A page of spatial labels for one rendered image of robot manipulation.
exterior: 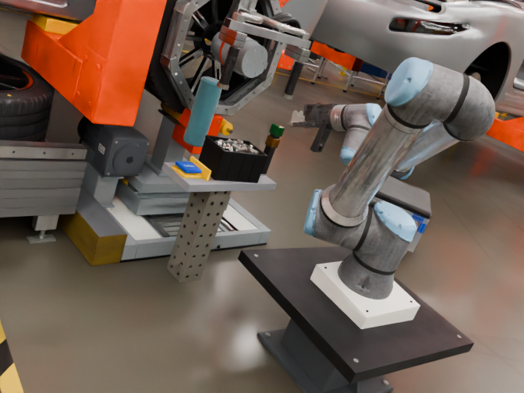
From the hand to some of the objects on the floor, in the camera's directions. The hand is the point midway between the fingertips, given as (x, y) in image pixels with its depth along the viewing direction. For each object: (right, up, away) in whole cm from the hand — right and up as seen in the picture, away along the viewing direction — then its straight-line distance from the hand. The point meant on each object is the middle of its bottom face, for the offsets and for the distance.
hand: (290, 125), depth 204 cm
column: (-42, -57, +14) cm, 72 cm away
